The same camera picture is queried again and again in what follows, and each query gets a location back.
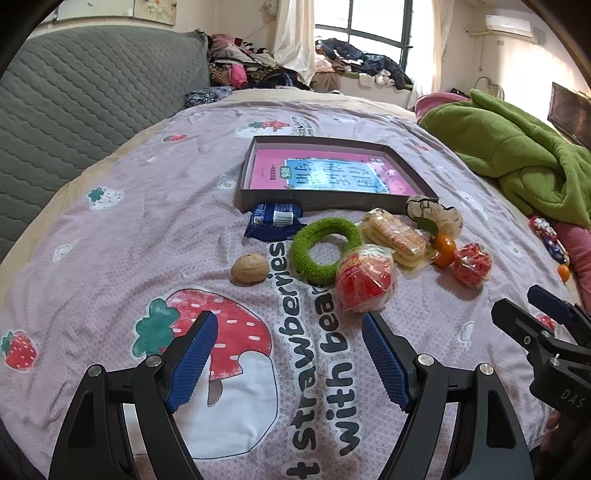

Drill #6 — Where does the red white candy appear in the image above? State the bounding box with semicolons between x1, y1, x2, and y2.
451;243;493;289

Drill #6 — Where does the orange tangerine with leaf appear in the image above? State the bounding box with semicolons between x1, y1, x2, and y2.
415;218;457;269

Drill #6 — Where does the cracker pack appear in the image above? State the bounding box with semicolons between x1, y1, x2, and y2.
356;208;438;278

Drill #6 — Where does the red surprise egg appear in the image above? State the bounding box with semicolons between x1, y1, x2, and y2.
335;244;396;313

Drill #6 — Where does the green knitted ring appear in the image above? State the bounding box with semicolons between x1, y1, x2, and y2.
289;217;365;286

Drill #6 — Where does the walnut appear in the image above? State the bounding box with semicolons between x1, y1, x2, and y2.
230;253;270;285

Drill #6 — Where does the blue snack packet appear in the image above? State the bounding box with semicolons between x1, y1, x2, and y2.
245;203;304;242

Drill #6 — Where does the person's right hand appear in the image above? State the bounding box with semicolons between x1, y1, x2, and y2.
540;411;572;452

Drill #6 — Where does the small snack wrappers pile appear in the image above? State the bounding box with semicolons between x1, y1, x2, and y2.
528;215;570;265

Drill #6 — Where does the green fleece blanket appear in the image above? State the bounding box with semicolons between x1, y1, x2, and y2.
419;89;590;229

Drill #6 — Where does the purple strawberry print sheet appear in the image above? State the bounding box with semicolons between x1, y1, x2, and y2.
1;102;566;479

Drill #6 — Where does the pink pillow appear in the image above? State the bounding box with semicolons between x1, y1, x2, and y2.
415;92;469;122

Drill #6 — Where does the shallow grey cardboard box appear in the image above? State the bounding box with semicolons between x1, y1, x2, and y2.
235;136;438;214

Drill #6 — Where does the white air conditioner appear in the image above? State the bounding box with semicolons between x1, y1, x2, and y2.
485;15;534;39

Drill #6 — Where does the white curtain right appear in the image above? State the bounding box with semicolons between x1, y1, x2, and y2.
432;0;455;92

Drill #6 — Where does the white curtain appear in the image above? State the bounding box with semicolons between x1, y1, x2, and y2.
432;0;455;92
273;0;315;85

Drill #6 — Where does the clothes pile on windowsill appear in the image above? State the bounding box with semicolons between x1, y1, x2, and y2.
315;38;414;90

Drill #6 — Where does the grey quilted headboard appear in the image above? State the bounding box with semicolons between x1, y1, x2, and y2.
1;25;209;255

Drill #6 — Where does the white curtain left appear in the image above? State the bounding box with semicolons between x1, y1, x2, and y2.
273;0;315;85

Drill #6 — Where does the blue patterned cloth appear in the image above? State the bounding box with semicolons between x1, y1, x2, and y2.
184;86;232;109

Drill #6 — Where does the pile of clothes by headboard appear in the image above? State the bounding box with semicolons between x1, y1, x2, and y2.
206;33;311;91

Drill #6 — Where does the wall mounted television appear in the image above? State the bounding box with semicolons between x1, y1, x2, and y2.
548;82;591;150

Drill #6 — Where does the window with dark frame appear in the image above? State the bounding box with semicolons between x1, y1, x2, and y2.
314;0;413;70

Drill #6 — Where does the floral wall painting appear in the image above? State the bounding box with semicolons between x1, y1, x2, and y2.
57;0;177;26

